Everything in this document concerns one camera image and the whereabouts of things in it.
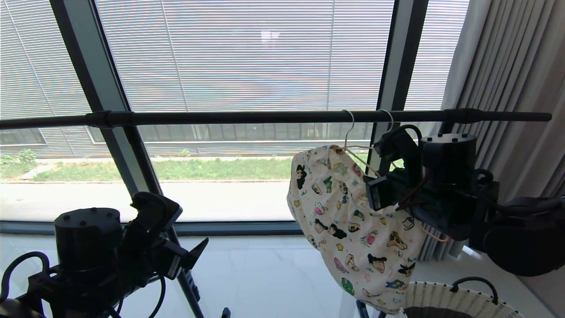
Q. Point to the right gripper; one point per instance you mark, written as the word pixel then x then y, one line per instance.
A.
pixel 388 192

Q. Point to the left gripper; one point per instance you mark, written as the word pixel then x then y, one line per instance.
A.
pixel 172 260

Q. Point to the cream printed garment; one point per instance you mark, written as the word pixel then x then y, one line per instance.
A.
pixel 353 229

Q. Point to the pink clothes hanger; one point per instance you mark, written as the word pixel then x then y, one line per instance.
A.
pixel 351 128
pixel 390 117

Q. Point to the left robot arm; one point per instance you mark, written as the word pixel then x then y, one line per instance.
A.
pixel 88 247

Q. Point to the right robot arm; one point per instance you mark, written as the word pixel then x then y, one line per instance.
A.
pixel 450 168

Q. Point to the white laundry basket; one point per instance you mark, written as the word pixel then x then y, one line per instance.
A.
pixel 441 300

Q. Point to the black clothes rack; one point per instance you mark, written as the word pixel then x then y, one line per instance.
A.
pixel 220 118

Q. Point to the beige curtain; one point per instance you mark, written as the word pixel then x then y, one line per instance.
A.
pixel 521 66

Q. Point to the window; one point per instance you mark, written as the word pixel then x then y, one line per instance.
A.
pixel 242 53

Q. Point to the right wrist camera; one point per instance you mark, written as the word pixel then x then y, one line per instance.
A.
pixel 397 145

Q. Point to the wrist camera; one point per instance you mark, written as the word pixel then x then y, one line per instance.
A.
pixel 397 145
pixel 154 212

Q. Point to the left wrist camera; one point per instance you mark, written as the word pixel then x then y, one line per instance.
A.
pixel 154 212

